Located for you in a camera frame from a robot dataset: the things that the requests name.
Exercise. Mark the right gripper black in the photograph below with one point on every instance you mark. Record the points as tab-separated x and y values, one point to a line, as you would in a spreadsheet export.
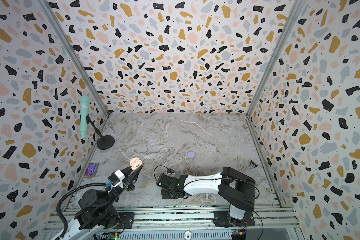
162	186

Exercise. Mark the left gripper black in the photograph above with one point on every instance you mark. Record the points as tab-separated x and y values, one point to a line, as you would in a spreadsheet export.
132	179

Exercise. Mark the pink earbud charging case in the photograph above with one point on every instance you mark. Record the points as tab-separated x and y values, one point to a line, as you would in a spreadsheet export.
135	163

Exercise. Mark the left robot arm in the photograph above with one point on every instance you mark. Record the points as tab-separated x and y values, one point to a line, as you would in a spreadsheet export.
97	211

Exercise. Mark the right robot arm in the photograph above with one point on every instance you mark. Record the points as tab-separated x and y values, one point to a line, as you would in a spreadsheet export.
238	189

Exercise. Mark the purple earbud charging case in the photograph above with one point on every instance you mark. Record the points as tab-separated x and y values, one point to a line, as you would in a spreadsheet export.
191	155

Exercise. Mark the colourful card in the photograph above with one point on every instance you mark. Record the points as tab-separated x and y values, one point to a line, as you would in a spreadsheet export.
91	170

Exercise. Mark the black microphone stand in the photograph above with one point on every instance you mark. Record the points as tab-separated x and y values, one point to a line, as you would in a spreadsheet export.
104	142

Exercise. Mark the small dark wrapper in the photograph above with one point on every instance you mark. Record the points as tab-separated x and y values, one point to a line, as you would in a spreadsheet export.
253	165

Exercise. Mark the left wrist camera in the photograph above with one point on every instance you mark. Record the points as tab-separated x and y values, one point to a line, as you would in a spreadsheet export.
116	179

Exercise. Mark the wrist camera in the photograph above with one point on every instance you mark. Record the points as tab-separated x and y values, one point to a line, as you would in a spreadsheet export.
170	171
116	179

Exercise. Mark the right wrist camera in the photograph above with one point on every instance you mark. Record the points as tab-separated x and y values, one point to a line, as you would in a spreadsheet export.
170	171

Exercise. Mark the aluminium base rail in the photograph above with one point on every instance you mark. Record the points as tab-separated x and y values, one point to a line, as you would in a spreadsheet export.
268	222

